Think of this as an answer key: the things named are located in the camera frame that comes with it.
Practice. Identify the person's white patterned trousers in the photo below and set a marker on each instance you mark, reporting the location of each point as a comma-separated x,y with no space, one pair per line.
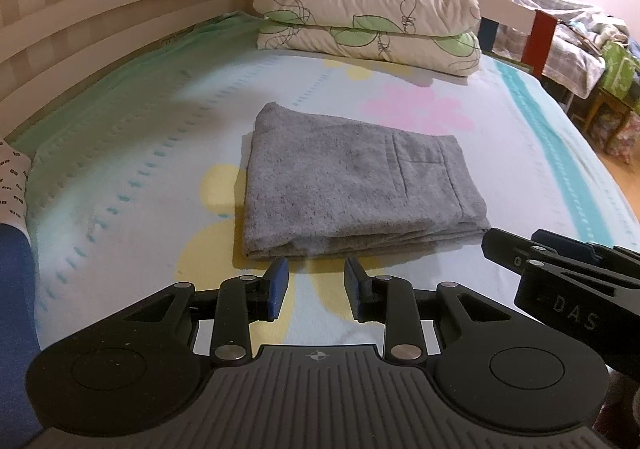
12,179

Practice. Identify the dark blue bed panel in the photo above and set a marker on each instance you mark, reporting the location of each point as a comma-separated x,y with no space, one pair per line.
488,36

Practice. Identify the green patterned bag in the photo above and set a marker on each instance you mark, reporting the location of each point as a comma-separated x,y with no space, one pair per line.
622,74

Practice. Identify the floral patterned bag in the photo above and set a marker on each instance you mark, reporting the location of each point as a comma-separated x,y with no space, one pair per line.
612,126

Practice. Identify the grey pants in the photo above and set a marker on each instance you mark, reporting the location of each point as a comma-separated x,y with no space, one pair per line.
350,189

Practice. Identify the wooden stool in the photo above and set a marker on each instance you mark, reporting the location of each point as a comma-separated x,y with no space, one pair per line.
597,104

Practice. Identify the person's blue garment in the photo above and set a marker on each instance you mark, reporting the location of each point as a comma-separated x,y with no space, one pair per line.
15,304

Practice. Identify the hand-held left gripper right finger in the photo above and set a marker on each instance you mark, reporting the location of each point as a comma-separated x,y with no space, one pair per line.
352,289

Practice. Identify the red bed post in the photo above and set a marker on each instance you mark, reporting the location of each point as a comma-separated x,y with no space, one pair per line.
542,44

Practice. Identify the floral bed sheet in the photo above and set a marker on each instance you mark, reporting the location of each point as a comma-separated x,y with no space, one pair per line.
125,154

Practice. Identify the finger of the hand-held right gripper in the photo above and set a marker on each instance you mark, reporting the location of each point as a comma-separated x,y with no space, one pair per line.
502,244
575,249

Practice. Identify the floral pillow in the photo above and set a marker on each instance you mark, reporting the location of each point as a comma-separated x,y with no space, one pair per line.
360,4

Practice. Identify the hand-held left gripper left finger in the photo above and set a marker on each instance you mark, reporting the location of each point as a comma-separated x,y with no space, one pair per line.
277,286

